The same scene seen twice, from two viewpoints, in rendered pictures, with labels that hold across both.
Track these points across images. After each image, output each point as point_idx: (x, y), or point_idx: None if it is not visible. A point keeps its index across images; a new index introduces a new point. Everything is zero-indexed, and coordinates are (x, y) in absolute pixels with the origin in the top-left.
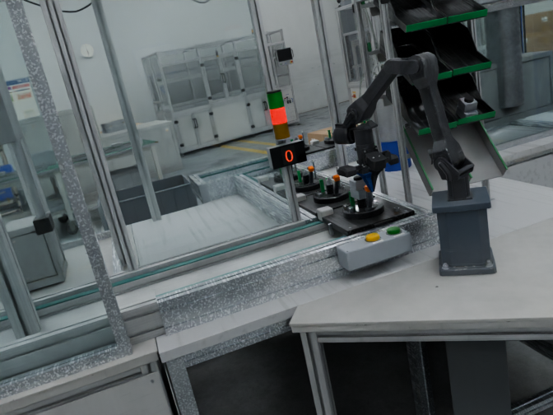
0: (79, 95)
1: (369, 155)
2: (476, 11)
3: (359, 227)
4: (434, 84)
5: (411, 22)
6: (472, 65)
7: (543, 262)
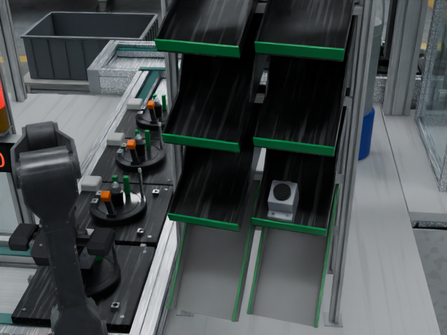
0: None
1: (43, 235)
2: (318, 48)
3: (30, 318)
4: (57, 217)
5: (195, 24)
6: (293, 142)
7: None
